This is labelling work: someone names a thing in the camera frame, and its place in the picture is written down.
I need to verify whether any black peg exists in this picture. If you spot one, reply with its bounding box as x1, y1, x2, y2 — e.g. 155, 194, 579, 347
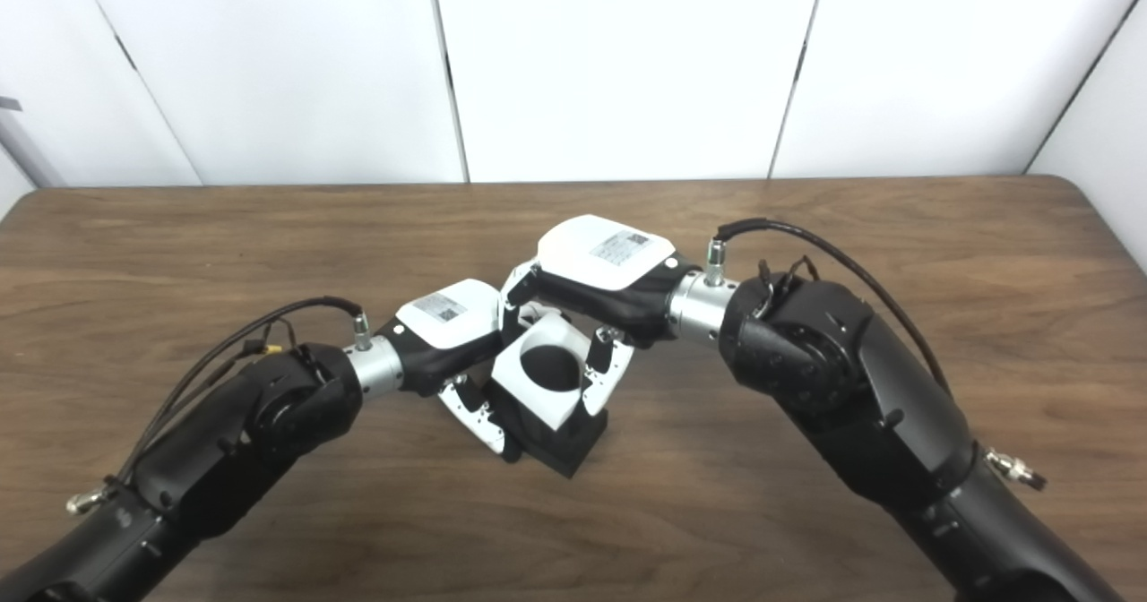
484, 342, 612, 479

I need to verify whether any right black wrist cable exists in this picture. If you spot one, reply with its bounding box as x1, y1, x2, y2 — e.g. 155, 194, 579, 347
703, 217, 1049, 493

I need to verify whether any grey wall post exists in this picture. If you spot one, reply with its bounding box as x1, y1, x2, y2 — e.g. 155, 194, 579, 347
0, 96, 65, 189

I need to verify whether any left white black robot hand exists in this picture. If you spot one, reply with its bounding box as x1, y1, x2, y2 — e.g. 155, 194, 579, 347
376, 278, 525, 464

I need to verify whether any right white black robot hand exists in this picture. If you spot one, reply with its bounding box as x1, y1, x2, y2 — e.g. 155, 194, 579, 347
497, 215, 704, 417

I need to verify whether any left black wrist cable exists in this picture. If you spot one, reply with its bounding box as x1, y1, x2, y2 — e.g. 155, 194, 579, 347
65, 296, 373, 518

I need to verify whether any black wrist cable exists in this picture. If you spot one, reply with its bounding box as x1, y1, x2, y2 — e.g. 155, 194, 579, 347
65, 296, 373, 518
703, 217, 1049, 493

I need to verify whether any white square piece with hole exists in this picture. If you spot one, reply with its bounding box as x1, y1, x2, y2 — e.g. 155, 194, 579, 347
491, 302, 597, 430

